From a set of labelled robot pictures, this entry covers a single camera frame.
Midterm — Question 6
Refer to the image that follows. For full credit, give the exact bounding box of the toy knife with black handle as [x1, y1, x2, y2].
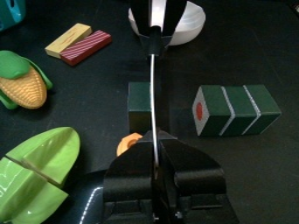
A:
[130, 0, 190, 179]

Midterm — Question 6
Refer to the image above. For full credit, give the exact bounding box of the teal plastic container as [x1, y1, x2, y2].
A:
[0, 0, 29, 32]

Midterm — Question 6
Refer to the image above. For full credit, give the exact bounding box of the orange toy piece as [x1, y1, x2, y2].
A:
[117, 132, 145, 158]

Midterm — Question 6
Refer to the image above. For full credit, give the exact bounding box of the yellow wooden block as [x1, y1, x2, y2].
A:
[45, 23, 94, 60]

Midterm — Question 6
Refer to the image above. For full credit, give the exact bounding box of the dark green wooden sushi roll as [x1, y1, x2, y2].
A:
[192, 84, 284, 137]

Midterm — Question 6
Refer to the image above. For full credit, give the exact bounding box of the red striped wooden block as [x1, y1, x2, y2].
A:
[61, 30, 114, 67]

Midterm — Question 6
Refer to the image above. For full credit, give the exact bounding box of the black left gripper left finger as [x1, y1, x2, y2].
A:
[102, 129, 157, 224]

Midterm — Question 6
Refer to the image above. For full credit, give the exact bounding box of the white bowl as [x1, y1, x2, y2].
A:
[127, 0, 208, 46]

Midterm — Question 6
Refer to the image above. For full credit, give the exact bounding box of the toy corn with green husk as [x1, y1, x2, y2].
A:
[0, 50, 54, 110]

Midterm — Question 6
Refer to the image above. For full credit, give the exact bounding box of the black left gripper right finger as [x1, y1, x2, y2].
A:
[157, 129, 241, 224]

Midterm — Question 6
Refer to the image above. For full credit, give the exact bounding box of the single dark green sushi piece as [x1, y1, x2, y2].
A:
[127, 81, 174, 136]

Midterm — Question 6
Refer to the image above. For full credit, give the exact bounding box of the light green toy vegetable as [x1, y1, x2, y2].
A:
[0, 126, 82, 224]

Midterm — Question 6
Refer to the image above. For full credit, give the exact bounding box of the glossy black round object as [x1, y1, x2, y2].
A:
[51, 169, 109, 224]

